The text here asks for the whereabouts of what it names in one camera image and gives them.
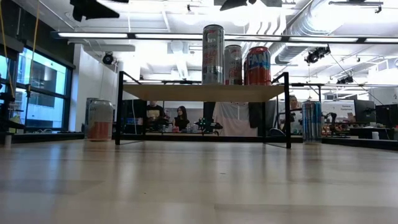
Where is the black ceiling spotlight cluster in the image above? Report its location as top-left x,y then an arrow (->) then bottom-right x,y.
303,45 -> 332,65
336,74 -> 354,85

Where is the person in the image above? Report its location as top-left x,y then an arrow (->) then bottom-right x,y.
288,95 -> 304,135
146,100 -> 166,131
174,105 -> 191,132

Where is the black monitor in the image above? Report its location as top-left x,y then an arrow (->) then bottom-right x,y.
354,99 -> 376,124
375,103 -> 398,129

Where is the white hanging cloth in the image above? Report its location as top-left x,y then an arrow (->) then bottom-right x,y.
212,101 -> 259,137

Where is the black ceiling track light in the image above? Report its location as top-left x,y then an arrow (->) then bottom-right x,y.
328,0 -> 384,14

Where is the yellow hanging cable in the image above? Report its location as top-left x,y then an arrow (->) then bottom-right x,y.
26,0 -> 41,93
0,0 -> 15,98

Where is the black aluminium crossbar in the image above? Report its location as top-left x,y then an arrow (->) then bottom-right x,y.
111,133 -> 304,144

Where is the silver orange can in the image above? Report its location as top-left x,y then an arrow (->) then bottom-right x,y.
86,99 -> 114,142

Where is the slim blue striped can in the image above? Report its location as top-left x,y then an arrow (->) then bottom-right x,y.
301,101 -> 323,144

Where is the black beam with light strips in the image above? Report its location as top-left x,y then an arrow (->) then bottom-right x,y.
50,30 -> 398,45

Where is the silver ventilation duct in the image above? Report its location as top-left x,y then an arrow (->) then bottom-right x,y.
269,0 -> 346,65

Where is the large window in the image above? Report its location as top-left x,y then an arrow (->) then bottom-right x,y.
0,46 -> 75,131

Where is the white sign board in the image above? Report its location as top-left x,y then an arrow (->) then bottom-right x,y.
322,100 -> 355,124

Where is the red Fanta can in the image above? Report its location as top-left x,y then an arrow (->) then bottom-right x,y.
243,45 -> 272,86

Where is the black overhead mount block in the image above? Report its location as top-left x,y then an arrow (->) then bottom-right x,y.
260,0 -> 283,8

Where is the slim silver Celsius can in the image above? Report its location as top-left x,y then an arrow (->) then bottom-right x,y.
201,24 -> 225,85
223,44 -> 243,86

